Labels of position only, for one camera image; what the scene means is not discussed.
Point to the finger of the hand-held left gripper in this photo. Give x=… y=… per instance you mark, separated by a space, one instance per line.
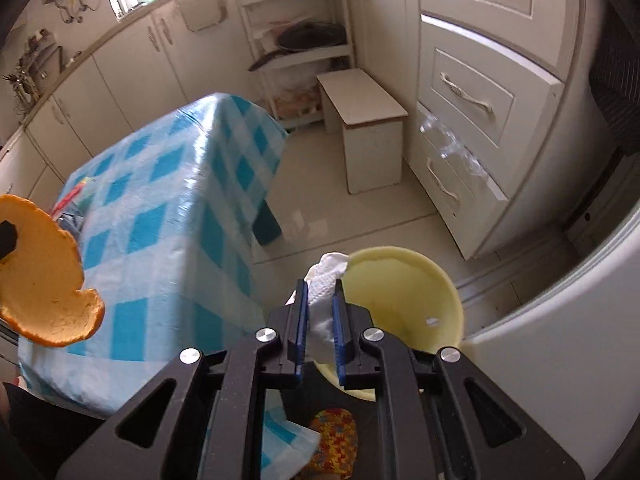
x=7 y=240

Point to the blue checkered tablecloth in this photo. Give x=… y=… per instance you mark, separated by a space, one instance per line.
x=165 y=210

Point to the black ribbed panel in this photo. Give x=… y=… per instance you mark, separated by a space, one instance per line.
x=615 y=85

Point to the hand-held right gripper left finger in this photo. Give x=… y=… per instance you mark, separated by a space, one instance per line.
x=301 y=330

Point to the red yellow snack packet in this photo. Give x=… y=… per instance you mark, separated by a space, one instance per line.
x=75 y=192

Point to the white refrigerator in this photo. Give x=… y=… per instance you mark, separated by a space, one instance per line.
x=565 y=350

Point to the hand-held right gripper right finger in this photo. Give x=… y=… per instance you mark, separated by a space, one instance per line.
x=340 y=335

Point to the orange peel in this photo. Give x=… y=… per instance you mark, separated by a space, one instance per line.
x=45 y=285

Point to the black round pan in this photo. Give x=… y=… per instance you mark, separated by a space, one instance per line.
x=310 y=37

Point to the wall utensil rack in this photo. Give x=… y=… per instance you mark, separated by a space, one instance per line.
x=30 y=70

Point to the cream kitchen counter cabinets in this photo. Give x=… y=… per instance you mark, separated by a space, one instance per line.
x=100 y=80

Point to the bag of food packets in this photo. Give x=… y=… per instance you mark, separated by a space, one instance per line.
x=295 y=102

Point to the clear plastic tape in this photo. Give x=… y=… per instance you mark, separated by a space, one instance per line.
x=450 y=140

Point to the white wooden stool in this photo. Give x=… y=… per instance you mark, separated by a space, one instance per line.
x=360 y=100

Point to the yellow plastic bin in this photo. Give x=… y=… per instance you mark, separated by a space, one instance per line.
x=400 y=285

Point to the dark blue carton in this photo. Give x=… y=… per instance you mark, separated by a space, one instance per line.
x=72 y=221

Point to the white paper tissue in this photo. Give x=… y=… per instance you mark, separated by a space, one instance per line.
x=322 y=300

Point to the white drawer cabinet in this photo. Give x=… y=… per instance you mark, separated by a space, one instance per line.
x=540 y=125

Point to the white shelf rack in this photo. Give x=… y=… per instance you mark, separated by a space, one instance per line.
x=345 y=35

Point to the colourful patterned slipper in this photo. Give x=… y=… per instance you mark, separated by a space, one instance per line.
x=335 y=435

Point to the white hanging cloth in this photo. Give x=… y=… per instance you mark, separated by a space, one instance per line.
x=200 y=12

